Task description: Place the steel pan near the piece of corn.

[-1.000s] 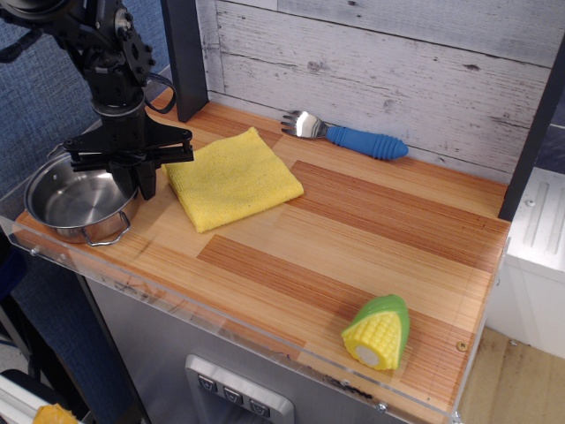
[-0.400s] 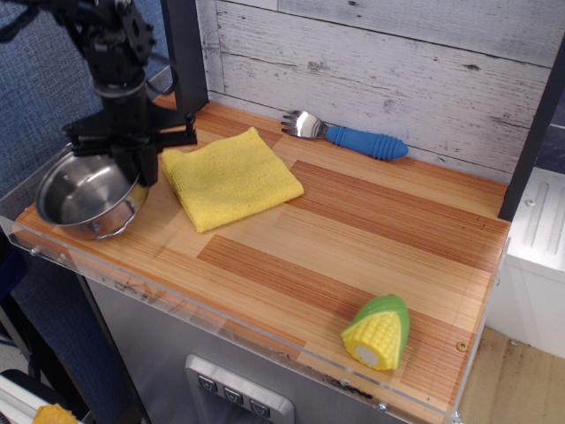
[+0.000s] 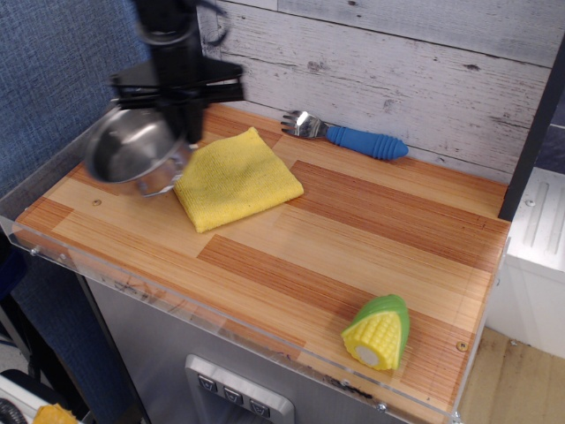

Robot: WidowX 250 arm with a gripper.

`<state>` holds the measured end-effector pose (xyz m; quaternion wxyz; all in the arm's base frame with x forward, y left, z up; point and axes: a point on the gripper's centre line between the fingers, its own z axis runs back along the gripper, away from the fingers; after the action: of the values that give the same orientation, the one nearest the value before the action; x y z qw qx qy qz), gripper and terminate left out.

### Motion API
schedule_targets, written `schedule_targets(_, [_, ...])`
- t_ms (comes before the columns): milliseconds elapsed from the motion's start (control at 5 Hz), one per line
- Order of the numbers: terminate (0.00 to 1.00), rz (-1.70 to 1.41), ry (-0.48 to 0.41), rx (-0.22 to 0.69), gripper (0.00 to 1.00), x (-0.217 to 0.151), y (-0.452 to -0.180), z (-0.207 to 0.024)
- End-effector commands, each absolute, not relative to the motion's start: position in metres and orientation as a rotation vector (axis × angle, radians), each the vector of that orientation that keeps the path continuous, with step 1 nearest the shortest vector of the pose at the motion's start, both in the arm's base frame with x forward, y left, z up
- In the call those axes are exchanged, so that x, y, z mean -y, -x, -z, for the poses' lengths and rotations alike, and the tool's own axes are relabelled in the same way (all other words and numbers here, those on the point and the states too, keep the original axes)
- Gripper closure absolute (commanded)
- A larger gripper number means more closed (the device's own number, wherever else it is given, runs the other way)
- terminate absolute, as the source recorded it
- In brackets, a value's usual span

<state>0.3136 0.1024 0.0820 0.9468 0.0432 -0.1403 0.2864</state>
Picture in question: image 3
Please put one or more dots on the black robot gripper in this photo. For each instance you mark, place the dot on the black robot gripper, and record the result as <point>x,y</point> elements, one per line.
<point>178,72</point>

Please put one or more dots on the stainless steel pot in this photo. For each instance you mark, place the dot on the stainless steel pot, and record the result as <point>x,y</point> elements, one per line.
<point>138,152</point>

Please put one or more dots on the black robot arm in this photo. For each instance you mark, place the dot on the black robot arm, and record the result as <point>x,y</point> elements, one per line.
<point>168,17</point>

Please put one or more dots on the yellow folded cloth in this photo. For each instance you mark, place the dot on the yellow folded cloth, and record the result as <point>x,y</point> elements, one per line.
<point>233,178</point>

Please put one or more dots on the clear acrylic table guard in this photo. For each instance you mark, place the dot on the clear acrylic table guard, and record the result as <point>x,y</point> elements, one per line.
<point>268,297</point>

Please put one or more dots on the silver cabinet button panel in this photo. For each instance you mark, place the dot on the silver cabinet button panel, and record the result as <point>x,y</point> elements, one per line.
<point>225,397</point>

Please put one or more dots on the toy corn cob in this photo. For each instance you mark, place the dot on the toy corn cob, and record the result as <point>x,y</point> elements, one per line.
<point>378,334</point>

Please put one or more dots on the yellow object bottom left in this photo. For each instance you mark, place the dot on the yellow object bottom left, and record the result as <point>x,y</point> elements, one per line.
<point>54,414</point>

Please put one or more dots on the white ribbed box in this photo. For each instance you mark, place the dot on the white ribbed box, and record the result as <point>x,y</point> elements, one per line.
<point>527,302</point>

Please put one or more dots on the blue handled metal fork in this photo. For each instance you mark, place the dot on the blue handled metal fork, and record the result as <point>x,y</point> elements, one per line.
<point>376,145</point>

